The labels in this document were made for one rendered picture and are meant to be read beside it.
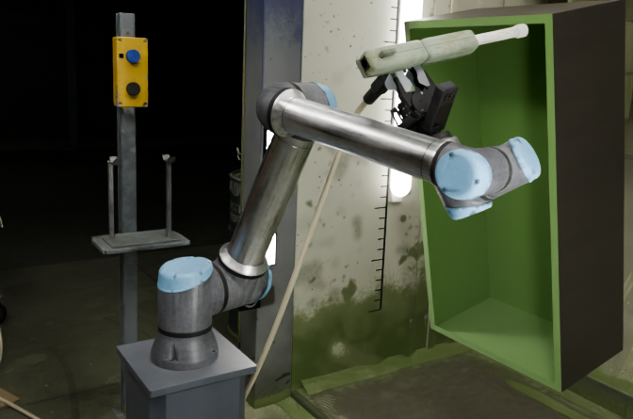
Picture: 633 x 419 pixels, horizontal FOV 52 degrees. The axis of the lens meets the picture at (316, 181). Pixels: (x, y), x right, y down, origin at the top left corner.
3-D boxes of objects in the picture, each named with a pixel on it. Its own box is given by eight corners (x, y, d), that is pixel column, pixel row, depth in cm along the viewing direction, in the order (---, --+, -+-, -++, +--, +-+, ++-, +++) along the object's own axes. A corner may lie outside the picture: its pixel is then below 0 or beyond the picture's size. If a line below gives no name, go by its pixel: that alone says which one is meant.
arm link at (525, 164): (526, 180, 120) (473, 205, 128) (552, 174, 128) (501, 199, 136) (504, 135, 122) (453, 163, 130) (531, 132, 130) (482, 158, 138)
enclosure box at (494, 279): (490, 297, 276) (473, 8, 242) (623, 349, 228) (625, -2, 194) (430, 328, 258) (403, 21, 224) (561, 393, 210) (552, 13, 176)
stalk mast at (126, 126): (134, 407, 278) (130, 14, 250) (138, 413, 273) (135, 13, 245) (120, 410, 275) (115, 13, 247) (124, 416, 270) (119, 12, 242)
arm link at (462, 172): (235, 77, 154) (485, 151, 111) (274, 77, 163) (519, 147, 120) (231, 124, 157) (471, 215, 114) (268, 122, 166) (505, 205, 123)
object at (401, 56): (331, 119, 147) (378, 64, 128) (322, 101, 148) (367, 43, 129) (479, 80, 171) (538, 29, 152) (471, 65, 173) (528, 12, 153)
